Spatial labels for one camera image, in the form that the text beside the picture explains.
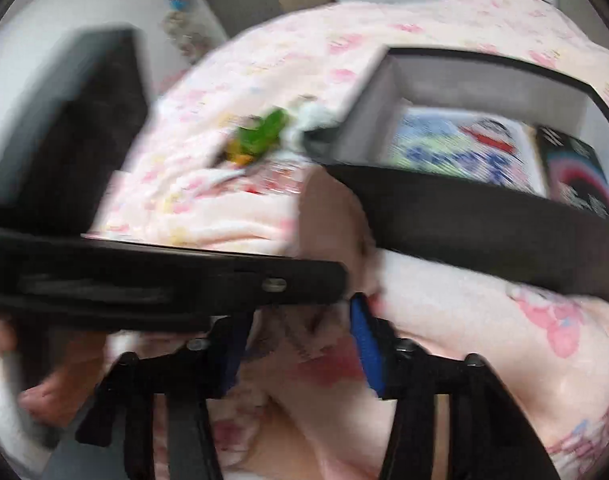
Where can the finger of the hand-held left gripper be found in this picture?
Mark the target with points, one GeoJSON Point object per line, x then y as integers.
{"type": "Point", "coordinates": [184, 280]}

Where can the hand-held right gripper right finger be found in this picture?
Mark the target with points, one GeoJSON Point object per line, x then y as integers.
{"type": "Point", "coordinates": [368, 350]}

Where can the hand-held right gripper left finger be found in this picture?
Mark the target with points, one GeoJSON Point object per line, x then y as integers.
{"type": "Point", "coordinates": [232, 357]}

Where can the pink fuzzy cloth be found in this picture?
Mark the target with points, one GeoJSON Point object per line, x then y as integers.
{"type": "Point", "coordinates": [334, 220]}

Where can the black cardboard box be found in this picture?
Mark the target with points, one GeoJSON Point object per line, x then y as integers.
{"type": "Point", "coordinates": [459, 225]}

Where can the person's left forearm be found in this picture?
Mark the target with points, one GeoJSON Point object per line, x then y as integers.
{"type": "Point", "coordinates": [9, 410]}

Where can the person's left hand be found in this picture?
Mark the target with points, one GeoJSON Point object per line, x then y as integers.
{"type": "Point", "coordinates": [59, 385]}

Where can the pink printed blanket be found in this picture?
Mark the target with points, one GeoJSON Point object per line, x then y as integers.
{"type": "Point", "coordinates": [484, 350]}

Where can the white shelf rack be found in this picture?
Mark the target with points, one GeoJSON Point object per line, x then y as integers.
{"type": "Point", "coordinates": [187, 35]}

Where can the green and brown toy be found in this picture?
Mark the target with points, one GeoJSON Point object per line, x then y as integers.
{"type": "Point", "coordinates": [262, 135]}

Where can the white fuzzy charm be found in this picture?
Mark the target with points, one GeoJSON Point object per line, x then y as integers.
{"type": "Point", "coordinates": [312, 117]}

